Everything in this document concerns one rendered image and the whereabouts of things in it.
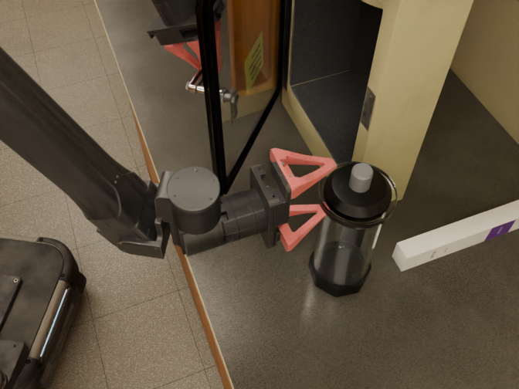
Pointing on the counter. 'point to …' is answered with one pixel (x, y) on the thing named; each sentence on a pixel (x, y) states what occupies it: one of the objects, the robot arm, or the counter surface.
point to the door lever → (196, 83)
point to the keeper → (368, 108)
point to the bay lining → (332, 38)
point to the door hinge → (286, 42)
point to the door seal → (219, 93)
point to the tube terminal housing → (398, 84)
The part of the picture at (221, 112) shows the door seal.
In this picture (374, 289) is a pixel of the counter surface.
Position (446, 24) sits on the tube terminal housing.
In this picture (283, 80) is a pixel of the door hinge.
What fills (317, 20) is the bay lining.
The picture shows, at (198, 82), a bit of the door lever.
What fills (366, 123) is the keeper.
